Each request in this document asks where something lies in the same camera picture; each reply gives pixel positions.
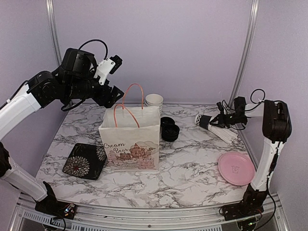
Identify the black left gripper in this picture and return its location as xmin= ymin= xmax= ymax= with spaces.
xmin=64 ymin=71 xmax=125 ymax=107

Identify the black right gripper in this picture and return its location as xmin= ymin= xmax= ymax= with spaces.
xmin=209 ymin=111 xmax=246 ymax=128

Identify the white paper takeout bag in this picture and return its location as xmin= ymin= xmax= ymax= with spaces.
xmin=99 ymin=103 xmax=161 ymax=171

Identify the black cup holding straws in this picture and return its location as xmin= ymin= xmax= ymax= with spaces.
xmin=194 ymin=114 xmax=214 ymax=131

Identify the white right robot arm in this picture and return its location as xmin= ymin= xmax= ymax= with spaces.
xmin=205 ymin=96 xmax=292 ymax=192

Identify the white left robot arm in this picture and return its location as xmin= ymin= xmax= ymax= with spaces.
xmin=0 ymin=48 xmax=124 ymax=214

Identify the stack of paper cups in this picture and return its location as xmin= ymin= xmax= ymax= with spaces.
xmin=145 ymin=93 xmax=164 ymax=114

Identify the pink plastic plate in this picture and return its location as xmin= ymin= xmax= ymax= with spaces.
xmin=218 ymin=152 xmax=256 ymax=186

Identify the stack of black lids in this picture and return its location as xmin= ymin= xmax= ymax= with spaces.
xmin=161 ymin=124 xmax=180 ymax=142

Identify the loose black lid on table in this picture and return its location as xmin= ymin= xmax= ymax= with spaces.
xmin=160 ymin=116 xmax=175 ymax=127

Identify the black floral tray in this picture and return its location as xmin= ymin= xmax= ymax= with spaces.
xmin=62 ymin=143 xmax=107 ymax=180

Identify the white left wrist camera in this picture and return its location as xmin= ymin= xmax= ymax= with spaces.
xmin=94 ymin=55 xmax=123 ymax=86

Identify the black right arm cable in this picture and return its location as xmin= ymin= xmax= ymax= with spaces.
xmin=221 ymin=89 xmax=282 ymax=130

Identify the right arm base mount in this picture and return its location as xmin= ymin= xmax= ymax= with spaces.
xmin=219 ymin=184 xmax=268 ymax=221

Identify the left aluminium frame post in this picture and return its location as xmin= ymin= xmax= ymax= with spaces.
xmin=46 ymin=0 xmax=62 ymax=65

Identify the aluminium frame post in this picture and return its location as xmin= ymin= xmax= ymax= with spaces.
xmin=46 ymin=0 xmax=62 ymax=65
xmin=229 ymin=0 xmax=260 ymax=105

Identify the right aluminium frame post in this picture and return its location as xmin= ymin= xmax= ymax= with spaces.
xmin=229 ymin=0 xmax=260 ymax=105

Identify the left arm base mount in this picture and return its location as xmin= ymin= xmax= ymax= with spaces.
xmin=35 ymin=181 xmax=77 ymax=219

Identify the aluminium table edge rail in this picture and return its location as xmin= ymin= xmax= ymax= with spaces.
xmin=8 ymin=193 xmax=290 ymax=231

